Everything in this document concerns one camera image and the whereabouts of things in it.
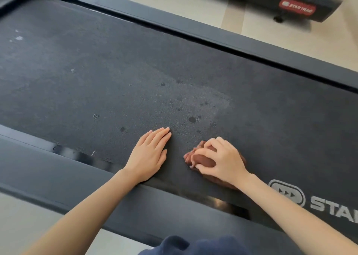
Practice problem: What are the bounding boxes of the grey treadmill with red label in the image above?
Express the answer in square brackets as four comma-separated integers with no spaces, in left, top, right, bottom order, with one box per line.
[0,0,358,255]

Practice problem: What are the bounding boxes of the person's right hand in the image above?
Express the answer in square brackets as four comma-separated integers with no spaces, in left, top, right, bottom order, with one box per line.
[194,136,251,190]

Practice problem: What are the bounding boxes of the person's left forearm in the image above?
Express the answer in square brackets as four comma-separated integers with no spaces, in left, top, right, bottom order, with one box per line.
[23,169,141,255]

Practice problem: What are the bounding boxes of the brown cleaning cloth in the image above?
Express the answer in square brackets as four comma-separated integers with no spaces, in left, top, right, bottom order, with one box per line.
[183,140,247,191]

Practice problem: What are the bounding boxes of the person's right forearm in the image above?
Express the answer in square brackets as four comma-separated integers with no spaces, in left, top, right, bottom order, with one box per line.
[238,173,358,255]

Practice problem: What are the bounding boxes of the person's left hand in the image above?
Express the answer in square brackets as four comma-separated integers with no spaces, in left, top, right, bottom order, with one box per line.
[122,127,172,184]

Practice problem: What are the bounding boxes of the person's dark blue trousers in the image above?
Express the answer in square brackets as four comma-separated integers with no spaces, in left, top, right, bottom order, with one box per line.
[138,235,252,255]

